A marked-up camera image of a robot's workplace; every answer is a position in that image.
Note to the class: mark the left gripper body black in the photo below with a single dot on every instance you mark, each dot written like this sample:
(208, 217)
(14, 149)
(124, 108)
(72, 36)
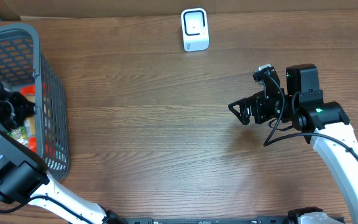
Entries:
(17, 109)

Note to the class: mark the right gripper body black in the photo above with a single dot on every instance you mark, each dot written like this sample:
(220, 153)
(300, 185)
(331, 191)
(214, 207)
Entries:
(266, 109)

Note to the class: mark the green tea carton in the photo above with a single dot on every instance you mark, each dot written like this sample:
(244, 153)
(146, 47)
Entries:
(20, 135)

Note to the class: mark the orange spaghetti packet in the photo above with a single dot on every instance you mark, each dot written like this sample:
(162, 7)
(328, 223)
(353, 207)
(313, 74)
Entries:
(29, 123)

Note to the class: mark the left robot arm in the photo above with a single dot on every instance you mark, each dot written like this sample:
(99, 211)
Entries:
(25, 177)

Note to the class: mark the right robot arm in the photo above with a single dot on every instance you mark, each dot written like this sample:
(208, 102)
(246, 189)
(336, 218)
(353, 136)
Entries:
(300, 110)

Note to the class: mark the white barcode scanner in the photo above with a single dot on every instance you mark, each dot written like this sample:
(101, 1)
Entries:
(195, 32)

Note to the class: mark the grey plastic shopping basket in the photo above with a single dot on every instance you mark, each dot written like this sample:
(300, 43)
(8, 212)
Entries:
(23, 64)

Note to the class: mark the cardboard back panel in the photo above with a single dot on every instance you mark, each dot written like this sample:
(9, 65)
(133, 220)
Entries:
(15, 9)

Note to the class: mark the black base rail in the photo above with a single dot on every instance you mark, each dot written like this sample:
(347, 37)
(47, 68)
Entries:
(258, 220)

